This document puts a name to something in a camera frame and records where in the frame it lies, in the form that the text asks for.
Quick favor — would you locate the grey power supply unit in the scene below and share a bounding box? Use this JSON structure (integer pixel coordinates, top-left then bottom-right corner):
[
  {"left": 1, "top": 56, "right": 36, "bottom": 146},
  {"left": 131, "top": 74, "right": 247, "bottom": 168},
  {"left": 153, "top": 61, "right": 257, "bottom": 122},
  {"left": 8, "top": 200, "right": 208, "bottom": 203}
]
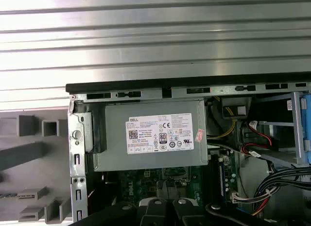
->
[{"left": 93, "top": 99, "right": 210, "bottom": 173}]

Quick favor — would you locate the grey metal drive cage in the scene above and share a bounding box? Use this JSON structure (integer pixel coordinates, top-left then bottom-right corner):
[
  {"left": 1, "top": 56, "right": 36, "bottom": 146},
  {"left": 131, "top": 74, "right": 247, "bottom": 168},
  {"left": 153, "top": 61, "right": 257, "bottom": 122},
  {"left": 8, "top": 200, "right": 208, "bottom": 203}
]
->
[{"left": 257, "top": 91, "right": 311, "bottom": 168}]

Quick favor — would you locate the grey parts rack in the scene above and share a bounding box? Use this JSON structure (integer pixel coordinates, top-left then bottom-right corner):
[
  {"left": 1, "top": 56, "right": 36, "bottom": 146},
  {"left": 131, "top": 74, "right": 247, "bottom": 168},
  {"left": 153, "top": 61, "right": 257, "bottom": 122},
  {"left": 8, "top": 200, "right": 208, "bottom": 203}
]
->
[{"left": 0, "top": 110, "right": 73, "bottom": 224}]

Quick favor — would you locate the black RAM slot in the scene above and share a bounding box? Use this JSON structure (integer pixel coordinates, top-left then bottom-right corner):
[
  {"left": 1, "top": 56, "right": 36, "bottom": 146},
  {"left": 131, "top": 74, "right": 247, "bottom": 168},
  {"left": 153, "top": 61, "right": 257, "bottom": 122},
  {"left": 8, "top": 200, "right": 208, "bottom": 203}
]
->
[
  {"left": 219, "top": 160, "right": 226, "bottom": 200},
  {"left": 213, "top": 157, "right": 221, "bottom": 205}
]

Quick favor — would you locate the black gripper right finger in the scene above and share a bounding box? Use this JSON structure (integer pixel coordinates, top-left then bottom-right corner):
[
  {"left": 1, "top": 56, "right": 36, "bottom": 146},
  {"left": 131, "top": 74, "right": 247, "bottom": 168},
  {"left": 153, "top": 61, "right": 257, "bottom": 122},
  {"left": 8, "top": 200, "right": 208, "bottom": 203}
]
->
[{"left": 171, "top": 197, "right": 271, "bottom": 226}]

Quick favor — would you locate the black PC case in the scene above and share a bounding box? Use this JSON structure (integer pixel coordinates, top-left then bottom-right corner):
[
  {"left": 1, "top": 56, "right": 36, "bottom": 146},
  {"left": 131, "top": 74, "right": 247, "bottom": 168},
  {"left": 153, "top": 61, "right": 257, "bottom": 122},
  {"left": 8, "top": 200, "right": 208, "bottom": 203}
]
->
[{"left": 65, "top": 77, "right": 311, "bottom": 226}]

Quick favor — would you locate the white power supply label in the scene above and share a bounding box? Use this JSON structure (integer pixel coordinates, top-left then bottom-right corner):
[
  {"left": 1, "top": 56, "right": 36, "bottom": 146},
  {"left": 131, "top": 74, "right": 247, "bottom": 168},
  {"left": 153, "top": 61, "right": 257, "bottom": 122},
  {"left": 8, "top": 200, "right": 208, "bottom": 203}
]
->
[{"left": 125, "top": 113, "right": 195, "bottom": 155}]

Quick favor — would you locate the yellow wire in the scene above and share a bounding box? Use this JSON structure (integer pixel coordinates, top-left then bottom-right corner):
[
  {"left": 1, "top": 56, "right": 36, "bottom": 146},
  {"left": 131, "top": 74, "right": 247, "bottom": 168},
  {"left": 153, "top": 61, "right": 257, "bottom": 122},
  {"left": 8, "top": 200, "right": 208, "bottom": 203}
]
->
[{"left": 207, "top": 106, "right": 237, "bottom": 139}]

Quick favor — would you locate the black cable bundle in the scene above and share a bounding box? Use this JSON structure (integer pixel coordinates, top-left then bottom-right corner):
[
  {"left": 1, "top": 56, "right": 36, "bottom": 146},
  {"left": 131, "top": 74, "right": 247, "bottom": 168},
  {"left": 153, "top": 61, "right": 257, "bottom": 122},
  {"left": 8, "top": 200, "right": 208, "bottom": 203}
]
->
[{"left": 252, "top": 160, "right": 311, "bottom": 212}]

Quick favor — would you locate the green motherboard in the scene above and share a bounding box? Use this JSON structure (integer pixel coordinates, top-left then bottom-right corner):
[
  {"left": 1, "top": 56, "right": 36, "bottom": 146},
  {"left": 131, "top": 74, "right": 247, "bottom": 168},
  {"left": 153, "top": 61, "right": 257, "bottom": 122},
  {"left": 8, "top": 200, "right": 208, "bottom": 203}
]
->
[{"left": 93, "top": 148, "right": 246, "bottom": 226}]

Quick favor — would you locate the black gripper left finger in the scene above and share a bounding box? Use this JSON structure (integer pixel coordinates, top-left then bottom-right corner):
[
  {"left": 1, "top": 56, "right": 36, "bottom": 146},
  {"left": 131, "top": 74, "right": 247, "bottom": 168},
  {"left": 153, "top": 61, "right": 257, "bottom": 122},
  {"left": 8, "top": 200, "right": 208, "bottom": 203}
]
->
[{"left": 72, "top": 197, "right": 171, "bottom": 226}]

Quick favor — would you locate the red wire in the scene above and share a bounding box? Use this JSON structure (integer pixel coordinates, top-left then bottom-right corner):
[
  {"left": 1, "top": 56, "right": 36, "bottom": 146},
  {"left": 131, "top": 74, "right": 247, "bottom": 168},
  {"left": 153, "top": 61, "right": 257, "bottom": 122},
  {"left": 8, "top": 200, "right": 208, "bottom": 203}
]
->
[{"left": 240, "top": 121, "right": 273, "bottom": 154}]

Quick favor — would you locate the blue plastic disk carrier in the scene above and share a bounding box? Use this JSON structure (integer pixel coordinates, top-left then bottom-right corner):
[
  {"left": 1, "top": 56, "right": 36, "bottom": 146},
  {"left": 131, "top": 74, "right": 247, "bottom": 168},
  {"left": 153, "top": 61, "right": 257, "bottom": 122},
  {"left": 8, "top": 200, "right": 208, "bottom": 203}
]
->
[{"left": 300, "top": 93, "right": 311, "bottom": 166}]

